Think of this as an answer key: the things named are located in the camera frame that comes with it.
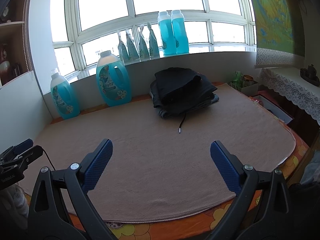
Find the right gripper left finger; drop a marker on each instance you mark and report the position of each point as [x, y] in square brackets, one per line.
[48, 215]

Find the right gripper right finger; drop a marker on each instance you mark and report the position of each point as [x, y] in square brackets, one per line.
[244, 181]

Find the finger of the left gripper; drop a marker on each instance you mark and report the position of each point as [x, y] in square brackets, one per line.
[26, 158]
[12, 152]

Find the black pants pink waistband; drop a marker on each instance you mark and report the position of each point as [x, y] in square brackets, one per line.
[172, 87]

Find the left white gloved hand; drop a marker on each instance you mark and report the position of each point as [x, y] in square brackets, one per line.
[15, 200]

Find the orange floral bed sheet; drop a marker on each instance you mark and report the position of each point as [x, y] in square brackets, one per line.
[175, 229]

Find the small blue detergent jug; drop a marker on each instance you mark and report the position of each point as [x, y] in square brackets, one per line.
[63, 96]

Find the red white ceramic jar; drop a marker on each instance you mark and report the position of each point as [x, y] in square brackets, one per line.
[5, 69]

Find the beige towel mat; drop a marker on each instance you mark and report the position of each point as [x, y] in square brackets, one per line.
[162, 154]

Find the large blue detergent jug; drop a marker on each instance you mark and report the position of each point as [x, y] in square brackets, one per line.
[113, 80]

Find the white box with tins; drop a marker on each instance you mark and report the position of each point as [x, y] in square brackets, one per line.
[244, 84]

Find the white lace tablecloth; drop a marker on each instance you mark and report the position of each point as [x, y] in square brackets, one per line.
[288, 83]

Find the folded dark navy pants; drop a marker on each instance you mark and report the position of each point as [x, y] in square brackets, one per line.
[207, 95]

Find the folded grey pants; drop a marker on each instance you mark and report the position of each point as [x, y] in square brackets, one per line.
[164, 114]

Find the dark ornament on table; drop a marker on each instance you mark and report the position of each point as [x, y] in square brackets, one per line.
[309, 74]

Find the refill pouch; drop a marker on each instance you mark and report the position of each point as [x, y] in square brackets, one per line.
[133, 54]
[143, 50]
[123, 54]
[153, 45]

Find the wooden shelf cabinet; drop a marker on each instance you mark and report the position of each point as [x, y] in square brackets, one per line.
[14, 33]

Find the landscape painting scroll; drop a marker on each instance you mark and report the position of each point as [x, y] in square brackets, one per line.
[280, 33]

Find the left tall blue bottle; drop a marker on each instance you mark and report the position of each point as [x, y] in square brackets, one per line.
[167, 36]

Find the tall blue bottle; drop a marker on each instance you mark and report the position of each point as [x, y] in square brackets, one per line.
[178, 26]
[167, 36]

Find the right tall blue bottle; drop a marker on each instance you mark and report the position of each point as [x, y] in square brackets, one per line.
[178, 26]

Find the white window frame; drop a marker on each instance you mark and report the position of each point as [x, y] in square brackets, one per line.
[82, 29]

